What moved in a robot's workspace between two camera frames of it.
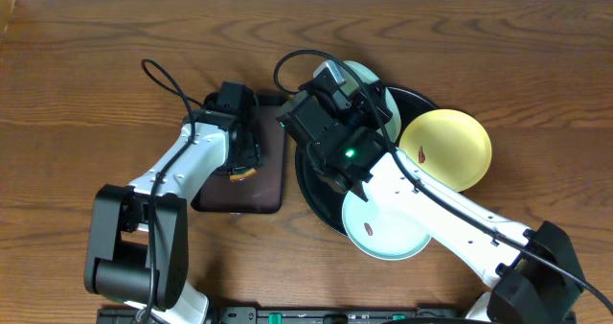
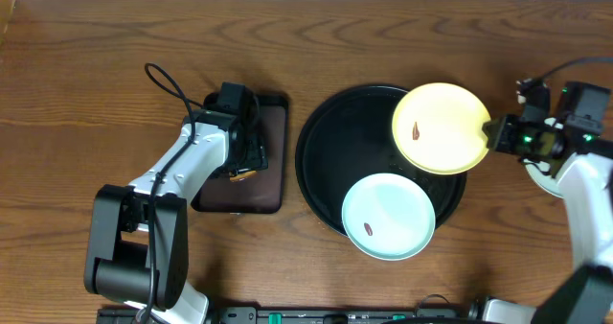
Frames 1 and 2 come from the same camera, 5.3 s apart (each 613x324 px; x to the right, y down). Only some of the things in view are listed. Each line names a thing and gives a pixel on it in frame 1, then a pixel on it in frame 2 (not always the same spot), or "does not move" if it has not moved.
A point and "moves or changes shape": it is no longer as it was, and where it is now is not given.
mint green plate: x=379 y=232 does not move
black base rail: x=317 y=314 does not move
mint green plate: x=360 y=72 -> x=541 y=173
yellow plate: x=448 y=146 moves or changes shape
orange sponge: x=249 y=173 does not move
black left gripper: x=246 y=158 does not move
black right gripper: x=362 y=99 -> x=510 y=124
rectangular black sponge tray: x=263 y=192 does not move
